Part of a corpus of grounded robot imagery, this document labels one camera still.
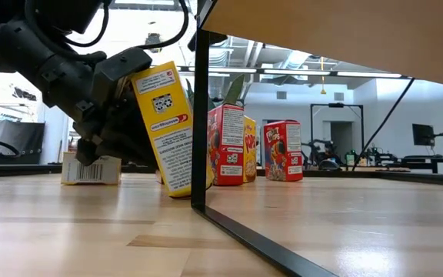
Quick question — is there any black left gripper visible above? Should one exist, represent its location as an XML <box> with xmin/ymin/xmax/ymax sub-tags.
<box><xmin>0</xmin><ymin>15</ymin><xmax>159</xmax><ymax>167</ymax></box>

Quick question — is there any yellow Corn Pops cereal box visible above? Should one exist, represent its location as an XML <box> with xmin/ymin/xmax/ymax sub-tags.
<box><xmin>60</xmin><ymin>152</ymin><xmax>122</xmax><ymax>186</ymax></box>
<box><xmin>131</xmin><ymin>60</ymin><xmax>215</xmax><ymax>199</ymax></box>
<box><xmin>243</xmin><ymin>115</ymin><xmax>258</xmax><ymax>184</ymax></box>

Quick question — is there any red Froot Loops cereal box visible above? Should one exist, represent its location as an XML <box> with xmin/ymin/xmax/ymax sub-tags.
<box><xmin>263</xmin><ymin>119</ymin><xmax>304</xmax><ymax>182</ymax></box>
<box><xmin>207</xmin><ymin>103</ymin><xmax>245</xmax><ymax>187</ymax></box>

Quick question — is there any white column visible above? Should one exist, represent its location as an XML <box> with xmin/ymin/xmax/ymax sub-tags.
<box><xmin>38</xmin><ymin>111</ymin><xmax>71</xmax><ymax>165</ymax></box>

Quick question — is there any black partition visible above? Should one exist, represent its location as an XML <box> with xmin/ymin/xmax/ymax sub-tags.
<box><xmin>0</xmin><ymin>121</ymin><xmax>47</xmax><ymax>165</ymax></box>

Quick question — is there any green plant white pot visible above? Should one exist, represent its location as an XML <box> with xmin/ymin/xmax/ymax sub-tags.
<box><xmin>185</xmin><ymin>74</ymin><xmax>245</xmax><ymax>112</ymax></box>

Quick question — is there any ceiling light strip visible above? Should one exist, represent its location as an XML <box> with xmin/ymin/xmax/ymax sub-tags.
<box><xmin>263</xmin><ymin>68</ymin><xmax>331</xmax><ymax>76</ymax></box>
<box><xmin>205</xmin><ymin>67</ymin><xmax>258</xmax><ymax>74</ymax></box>
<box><xmin>336</xmin><ymin>71</ymin><xmax>402</xmax><ymax>78</ymax></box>

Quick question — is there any black monitor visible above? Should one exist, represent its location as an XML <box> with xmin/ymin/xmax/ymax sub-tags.
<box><xmin>411</xmin><ymin>122</ymin><xmax>436</xmax><ymax>148</ymax></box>

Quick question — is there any black desk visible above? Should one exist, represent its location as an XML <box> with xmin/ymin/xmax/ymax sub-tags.
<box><xmin>388</xmin><ymin>153</ymin><xmax>443</xmax><ymax>175</ymax></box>

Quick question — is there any black overhead camera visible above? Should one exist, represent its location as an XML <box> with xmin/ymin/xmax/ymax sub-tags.
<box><xmin>145</xmin><ymin>32</ymin><xmax>164</xmax><ymax>49</ymax></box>

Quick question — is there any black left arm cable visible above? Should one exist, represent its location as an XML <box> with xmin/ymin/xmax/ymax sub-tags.
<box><xmin>62</xmin><ymin>0</ymin><xmax>190</xmax><ymax>50</ymax></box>

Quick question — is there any yellow hanging cord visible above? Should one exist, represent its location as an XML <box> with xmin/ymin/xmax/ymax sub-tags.
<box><xmin>320</xmin><ymin>56</ymin><xmax>327</xmax><ymax>95</ymax></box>

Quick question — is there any black gantry frame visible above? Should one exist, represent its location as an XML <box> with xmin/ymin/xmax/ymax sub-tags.
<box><xmin>309</xmin><ymin>102</ymin><xmax>365</xmax><ymax>170</ymax></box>

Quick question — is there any black metal table frame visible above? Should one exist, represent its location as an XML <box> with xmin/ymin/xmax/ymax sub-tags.
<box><xmin>0</xmin><ymin>163</ymin><xmax>443</xmax><ymax>189</ymax></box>

